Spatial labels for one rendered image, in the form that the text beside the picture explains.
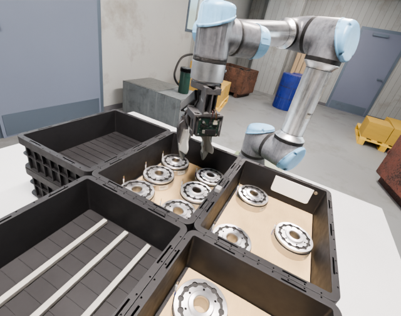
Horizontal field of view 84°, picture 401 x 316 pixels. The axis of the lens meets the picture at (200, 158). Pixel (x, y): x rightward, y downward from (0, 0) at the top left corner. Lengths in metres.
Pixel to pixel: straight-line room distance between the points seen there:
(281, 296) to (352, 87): 7.68
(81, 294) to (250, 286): 0.32
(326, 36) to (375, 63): 7.18
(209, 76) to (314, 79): 0.47
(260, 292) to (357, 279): 0.49
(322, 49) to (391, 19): 7.29
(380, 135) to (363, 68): 3.18
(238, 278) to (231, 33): 0.49
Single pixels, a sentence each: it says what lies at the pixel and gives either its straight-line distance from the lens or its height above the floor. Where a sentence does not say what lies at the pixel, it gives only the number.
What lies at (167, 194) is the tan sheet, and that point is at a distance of 0.72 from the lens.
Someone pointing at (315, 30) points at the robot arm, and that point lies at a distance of 0.89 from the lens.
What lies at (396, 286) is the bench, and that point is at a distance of 1.05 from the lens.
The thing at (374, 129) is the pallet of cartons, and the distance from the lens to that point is 5.18.
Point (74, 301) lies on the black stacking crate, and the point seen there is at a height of 0.83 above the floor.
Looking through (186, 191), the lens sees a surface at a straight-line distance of 0.69.
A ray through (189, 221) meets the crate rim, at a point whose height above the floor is 0.93.
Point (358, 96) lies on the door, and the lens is 8.07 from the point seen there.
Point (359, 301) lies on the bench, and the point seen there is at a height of 0.70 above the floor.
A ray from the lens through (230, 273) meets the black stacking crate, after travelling 0.51.
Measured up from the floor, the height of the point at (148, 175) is 0.86.
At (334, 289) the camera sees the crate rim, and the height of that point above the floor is 0.93.
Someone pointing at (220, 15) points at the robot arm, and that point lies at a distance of 0.50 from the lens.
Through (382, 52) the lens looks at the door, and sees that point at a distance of 8.04.
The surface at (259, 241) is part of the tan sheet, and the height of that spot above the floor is 0.83.
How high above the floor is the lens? 1.29
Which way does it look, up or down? 29 degrees down
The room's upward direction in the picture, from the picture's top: 12 degrees clockwise
